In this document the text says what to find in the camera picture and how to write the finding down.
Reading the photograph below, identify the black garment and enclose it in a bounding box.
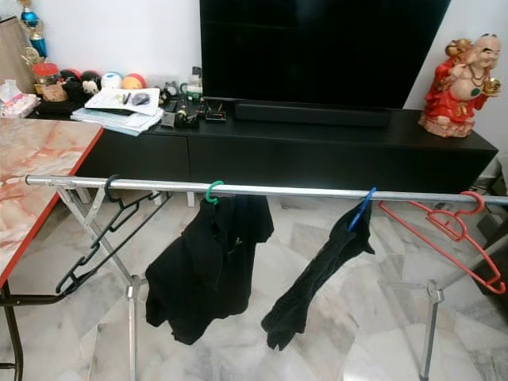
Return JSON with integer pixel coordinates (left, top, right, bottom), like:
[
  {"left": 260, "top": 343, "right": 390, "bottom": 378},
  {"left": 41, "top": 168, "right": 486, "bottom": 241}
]
[{"left": 260, "top": 202, "right": 376, "bottom": 352}]

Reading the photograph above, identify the blue plastic hanger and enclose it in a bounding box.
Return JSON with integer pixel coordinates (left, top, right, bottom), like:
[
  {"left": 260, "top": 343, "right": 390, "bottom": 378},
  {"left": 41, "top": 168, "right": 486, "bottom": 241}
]
[{"left": 347, "top": 187, "right": 377, "bottom": 233}]

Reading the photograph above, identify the black plastic hanger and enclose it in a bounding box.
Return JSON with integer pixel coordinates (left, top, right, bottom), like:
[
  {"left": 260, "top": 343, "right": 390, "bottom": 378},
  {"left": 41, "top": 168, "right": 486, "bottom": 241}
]
[{"left": 56, "top": 175, "right": 174, "bottom": 296}]

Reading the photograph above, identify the green plastic hanger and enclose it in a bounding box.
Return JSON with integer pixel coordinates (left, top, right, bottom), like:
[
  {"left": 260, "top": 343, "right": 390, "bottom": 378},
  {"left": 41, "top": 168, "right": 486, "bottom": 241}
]
[{"left": 205, "top": 180, "right": 225, "bottom": 206}]

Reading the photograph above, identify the red plastic hanger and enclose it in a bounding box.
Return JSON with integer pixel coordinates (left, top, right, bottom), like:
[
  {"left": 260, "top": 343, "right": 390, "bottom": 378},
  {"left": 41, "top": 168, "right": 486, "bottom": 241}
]
[{"left": 378, "top": 190, "right": 507, "bottom": 295}]

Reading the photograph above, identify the marble-pattern table with red edge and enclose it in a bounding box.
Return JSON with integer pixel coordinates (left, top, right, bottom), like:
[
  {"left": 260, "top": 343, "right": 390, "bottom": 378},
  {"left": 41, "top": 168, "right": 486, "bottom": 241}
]
[{"left": 0, "top": 117, "right": 104, "bottom": 381}]

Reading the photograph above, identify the pink tissue pack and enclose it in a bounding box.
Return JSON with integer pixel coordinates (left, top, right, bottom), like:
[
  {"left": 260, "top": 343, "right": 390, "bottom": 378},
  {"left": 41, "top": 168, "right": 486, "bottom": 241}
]
[{"left": 0, "top": 79, "right": 40, "bottom": 119}]

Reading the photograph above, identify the jar with red lid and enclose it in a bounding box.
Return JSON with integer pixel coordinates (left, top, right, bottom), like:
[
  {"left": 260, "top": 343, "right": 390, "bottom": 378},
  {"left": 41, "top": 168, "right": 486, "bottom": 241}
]
[{"left": 33, "top": 62, "right": 67, "bottom": 102}]

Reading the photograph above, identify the light wooden cabinet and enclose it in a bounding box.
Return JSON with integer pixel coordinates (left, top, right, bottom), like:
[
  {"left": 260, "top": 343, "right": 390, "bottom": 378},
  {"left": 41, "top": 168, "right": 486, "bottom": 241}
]
[{"left": 0, "top": 16, "right": 37, "bottom": 96}]

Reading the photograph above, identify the white paper stack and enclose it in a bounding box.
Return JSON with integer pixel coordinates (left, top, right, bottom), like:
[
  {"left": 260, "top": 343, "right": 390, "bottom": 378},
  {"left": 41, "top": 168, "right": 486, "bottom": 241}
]
[{"left": 71, "top": 87, "right": 164, "bottom": 137}]

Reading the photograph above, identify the blue and gold trophy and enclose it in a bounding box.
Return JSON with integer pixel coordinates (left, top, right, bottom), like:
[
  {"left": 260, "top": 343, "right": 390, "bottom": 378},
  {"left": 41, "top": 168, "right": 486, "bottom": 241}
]
[{"left": 19, "top": 0, "right": 48, "bottom": 64}]

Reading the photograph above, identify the black polo shirt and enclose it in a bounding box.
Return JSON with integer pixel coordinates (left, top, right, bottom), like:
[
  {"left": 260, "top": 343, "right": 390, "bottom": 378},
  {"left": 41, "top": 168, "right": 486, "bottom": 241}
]
[{"left": 144, "top": 194, "right": 276, "bottom": 346}]

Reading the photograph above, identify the clear bottle with green label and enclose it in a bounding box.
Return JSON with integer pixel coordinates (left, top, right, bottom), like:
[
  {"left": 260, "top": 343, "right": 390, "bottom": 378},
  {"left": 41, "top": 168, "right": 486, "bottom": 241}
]
[{"left": 185, "top": 67, "right": 205, "bottom": 102}]

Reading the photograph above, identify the silver metal clothes rack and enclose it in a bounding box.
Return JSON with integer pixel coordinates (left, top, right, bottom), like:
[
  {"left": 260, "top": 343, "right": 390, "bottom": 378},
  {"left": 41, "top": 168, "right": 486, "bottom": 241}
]
[{"left": 25, "top": 175, "right": 508, "bottom": 381}]

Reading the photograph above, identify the black TV console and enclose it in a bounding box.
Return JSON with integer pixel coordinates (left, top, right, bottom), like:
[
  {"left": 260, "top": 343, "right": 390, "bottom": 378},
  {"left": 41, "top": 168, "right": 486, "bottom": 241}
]
[{"left": 32, "top": 97, "right": 499, "bottom": 194}]

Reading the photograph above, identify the black soundbar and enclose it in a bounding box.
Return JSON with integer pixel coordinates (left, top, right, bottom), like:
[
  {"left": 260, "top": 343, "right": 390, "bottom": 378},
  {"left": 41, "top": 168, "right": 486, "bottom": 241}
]
[{"left": 234, "top": 100, "right": 392, "bottom": 128}]

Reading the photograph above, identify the black flat television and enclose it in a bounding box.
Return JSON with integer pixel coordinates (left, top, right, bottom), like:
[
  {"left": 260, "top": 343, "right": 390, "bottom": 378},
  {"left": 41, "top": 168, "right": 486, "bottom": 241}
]
[{"left": 200, "top": 0, "right": 452, "bottom": 110}]

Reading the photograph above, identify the red laughing Buddha statue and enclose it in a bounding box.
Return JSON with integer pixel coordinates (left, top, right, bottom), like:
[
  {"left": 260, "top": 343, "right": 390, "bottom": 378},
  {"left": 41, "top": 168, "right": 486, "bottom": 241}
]
[{"left": 418, "top": 33, "right": 502, "bottom": 138}]

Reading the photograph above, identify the dark brown sofa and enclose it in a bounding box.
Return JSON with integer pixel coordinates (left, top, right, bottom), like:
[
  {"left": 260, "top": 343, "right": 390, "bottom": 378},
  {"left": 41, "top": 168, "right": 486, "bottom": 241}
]
[{"left": 475, "top": 208, "right": 508, "bottom": 306}]

